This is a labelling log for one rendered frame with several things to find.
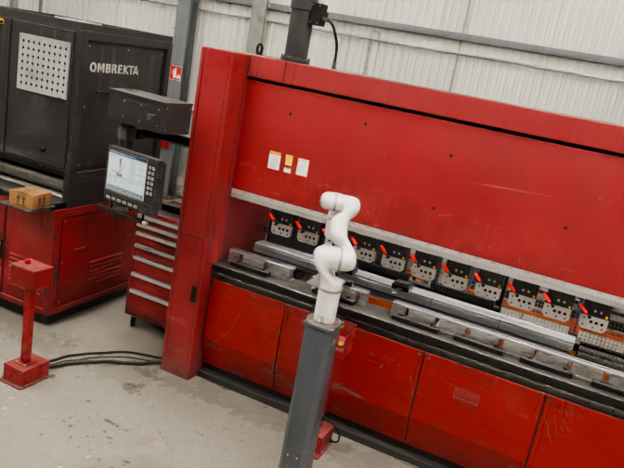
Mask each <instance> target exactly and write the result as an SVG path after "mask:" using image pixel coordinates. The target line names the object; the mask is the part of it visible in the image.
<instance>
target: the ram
mask: <svg viewBox="0 0 624 468"><path fill-rule="evenodd" d="M271 150H272V151H276V152H279V153H281V157H280V163H279V170H275V169H272V168H268V167H267V165H268V159H269V153H270V151H271ZM286 154H287V155H291V156H293V157H292V166H289V165H285V160H286ZM298 158H302V159H306V160H309V161H310V162H309V166H308V172H307V177H304V176H300V175H296V174H295V172H296V166H297V161H298ZM284 166H285V167H289V168H291V173H286V172H283V171H284ZM232 187H233V188H234V189H239V190H242V191H246V192H249V193H252V194H256V195H259V196H263V197H266V198H269V199H272V200H276V201H279V202H285V203H289V204H291V205H295V206H299V207H302V208H306V209H308V210H312V211H315V212H319V213H322V214H325V215H327V214H328V213H329V210H326V209H324V208H322V207H321V206H320V203H319V201H320V197H321V195H322V194H323V193H325V192H335V193H341V194H343V195H347V196H352V197H355V198H357V199H358V200H359V202H360V210H359V212H358V214H357V215H356V216H355V217H354V218H352V219H351V220H350V221H351V222H355V223H358V224H361V225H364V226H368V227H371V228H377V229H380V230H384V231H387V232H391V233H394V234H397V235H400V236H404V237H407V238H411V239H414V240H417V241H423V242H427V243H430V244H434V245H436V246H440V247H443V248H447V249H450V250H453V251H456V252H460V253H463V254H469V255H472V256H476V257H479V258H483V259H486V260H489V261H492V262H496V263H499V264H503V265H506V266H509V267H515V268H519V269H522V270H525V271H528V272H532V273H535V274H539V275H541V276H545V277H548V278H552V279H555V280H561V281H564V282H568V283H571V284H575V285H578V286H581V287H584V288H588V289H591V290H595V291H597V292H601V293H607V294H611V295H614V296H617V297H620V298H624V157H621V156H617V155H612V154H607V153H603V152H599V151H594V150H589V149H582V148H577V147H572V146H567V145H564V144H559V143H554V142H550V141H545V140H541V139H536V138H532V137H527V136H519V135H515V134H510V133H505V132H502V131H497V130H492V129H487V128H483V127H479V126H474V125H469V124H465V123H457V122H452V121H448V120H443V119H439V118H435V117H430V116H425V115H421V114H417V113H412V112H407V111H403V110H395V109H390V108H386V107H381V106H377V105H372V104H368V103H363V102H358V101H355V100H350V99H345V98H340V97H333V96H328V95H323V94H319V93H315V92H310V91H305V90H301V89H296V88H292V87H288V86H283V85H278V84H271V83H266V82H261V81H256V80H249V79H248V84H247V89H246V96H245V102H244V108H243V114H242V121H241V128H240V139H239V146H238V152H237V158H236V164H235V171H234V176H233V183H232ZM347 230H350V231H353V232H356V233H359V234H363V235H366V236H369V237H373V238H375V239H379V240H382V241H388V242H392V243H394V244H398V245H401V246H405V247H408V248H411V249H414V250H417V251H421V252H424V253H428V254H433V255H436V256H440V257H443V258H447V259H449V260H453V261H456V262H459V263H463V264H465V265H469V266H472V267H478V268H482V269H485V270H488V271H491V272H495V273H498V274H502V275H504V276H507V277H511V278H514V279H518V280H523V281H526V282H530V283H533V284H537V285H539V286H543V287H546V288H550V289H553V290H556V291H559V292H562V293H568V294H572V295H575V296H578V297H581V298H585V299H588V300H592V301H594V302H598V303H601V304H604V305H608V306H613V307H616V308H620V309H623V310H624V305H623V304H620V303H617V302H613V301H610V300H606V299H604V298H600V297H597V296H593V295H590V294H586V293H584V292H578V291H574V290H571V289H567V288H565V287H561V286H558V285H554V284H551V283H548V282H545V281H541V280H538V279H532V278H529V277H526V276H522V275H519V274H515V273H513V272H509V271H506V270H502V269H499V268H495V267H493V266H487V265H483V264H480V263H476V262H474V261H470V260H467V259H463V258H460V257H457V256H454V255H450V254H447V253H441V252H438V251H435V250H431V249H428V248H424V247H422V246H418V245H415V244H411V243H408V242H404V241H402V240H396V239H392V238H389V237H385V236H383V235H379V234H376V233H372V232H369V231H366V230H363V229H359V228H356V227H350V226H348V228H347Z"/></svg>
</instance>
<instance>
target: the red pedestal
mask: <svg viewBox="0 0 624 468"><path fill-rule="evenodd" d="M53 271H54V267H53V266H49V265H47V264H44V263H41V262H39V261H36V260H34V259H31V258H30V259H26V260H22V261H18V262H15V263H11V266H10V281H12V282H14V283H17V284H18V285H21V286H23V287H25V296H24V309H23V322H22V336H21V350H20V357H17V358H14V359H12V360H9V361H8V362H5V363H4V371H3V377H1V378H0V382H2V383H4V384H7V385H9V386H11V387H13V388H15V389H18V390H23V389H25V388H27V387H29V386H31V385H34V384H37V383H39V382H41V381H43V380H45V379H47V378H49V377H50V376H49V375H48V372H49V360H48V359H45V358H43V357H40V356H37V355H35V354H34V353H32V347H33V323H34V309H35V297H36V289H39V288H43V287H45V286H48V285H52V282H53Z"/></svg>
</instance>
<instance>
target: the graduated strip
mask: <svg viewBox="0 0 624 468"><path fill-rule="evenodd" d="M231 192H233V193H236V194H240V195H242V196H246V197H249V198H253V199H256V200H259V201H262V202H268V203H272V204H275V205H278V206H281V207H285V208H288V209H292V210H294V211H298V212H301V213H305V214H308V215H313V216H317V217H320V218H324V219H327V218H328V215H327V214H322V213H319V212H315V211H312V210H308V209H306V208H302V207H299V206H295V205H291V204H289V203H285V202H282V201H276V200H272V199H269V198H266V197H263V196H259V195H256V194H252V193H249V192H246V191H242V190H239V189H235V188H232V190H231ZM348 226H350V227H353V228H359V229H363V230H366V231H369V232H372V233H376V234H379V235H383V236H385V237H389V238H392V239H396V240H399V241H404V242H408V243H411V244H415V245H418V246H422V247H424V248H428V249H431V250H435V251H438V252H441V253H444V254H450V255H454V256H457V257H460V258H463V259H467V260H470V261H474V262H476V263H480V264H483V265H487V266H490V267H495V268H499V269H502V270H506V271H509V272H513V273H515V274H519V275H522V276H526V277H529V278H532V279H535V280H541V281H545V282H548V283H551V284H554V285H558V286H561V287H565V288H567V289H571V290H574V291H578V292H581V293H586V294H590V295H593V296H597V297H600V298H604V299H606V300H610V301H613V302H617V303H620V304H623V305H624V298H620V297H617V296H614V295H611V294H607V293H604V292H597V291H595V290H591V289H588V288H584V287H581V286H578V285H575V284H571V283H568V282H564V281H561V280H558V279H552V278H548V277H545V276H541V275H539V274H535V273H532V272H528V271H525V270H522V269H519V268H515V267H511V266H506V265H503V264H499V263H496V262H492V261H489V260H486V259H483V258H479V257H476V256H472V255H469V254H466V253H460V252H456V251H453V250H450V249H447V248H443V247H440V246H436V245H434V244H430V243H427V242H423V241H419V240H414V239H411V238H407V237H404V236H400V235H397V234H394V233H391V232H387V231H384V230H380V229H377V228H374V227H368V226H364V225H361V224H358V223H355V222H351V221H349V222H348Z"/></svg>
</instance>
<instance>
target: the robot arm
mask: <svg viewBox="0 0 624 468"><path fill-rule="evenodd" d="M319 203H320V206H321V207H322V208H324V209H326V210H329V213H328V218H327V223H326V227H325V233H324V234H325V237H326V238H327V239H329V240H330V241H331V242H333V243H334V245H335V246H336V247H332V246H331V245H330V244H323V245H321V246H319V247H317V248H316V249H315V250H314V252H313V262H314V264H315V266H316V268H317V271H318V273H319V275H320V283H319V287H318V297H317V302H316V307H315V312H314V313H311V314H309V315H307V317H306V319H307V321H308V322H309V323H311V324H312V325H314V326H317V327H320V328H324V329H336V328H339V327H340V326H341V320H339V319H338V318H337V317H336V313H337V308H338V304H339V299H340V294H341V290H342V281H341V280H340V279H339V278H338V277H339V276H340V274H339V273H337V272H336V271H337V270H340V271H351V270H353V269H354V268H355V267H356V264H357V256H356V253H355V250H354V248H353V247H352V245H351V243H350V242H349V240H348V238H347V228H348V222H349V221H350V220H351V219H352V218H354V217H355V216H356V215H357V214H358V212H359V210H360V202H359V200H358V199H357V198H355V197H352V196H347V195H343V194H341V193H335V192H325V193H323V194H322V195H321V197H320V201H319Z"/></svg>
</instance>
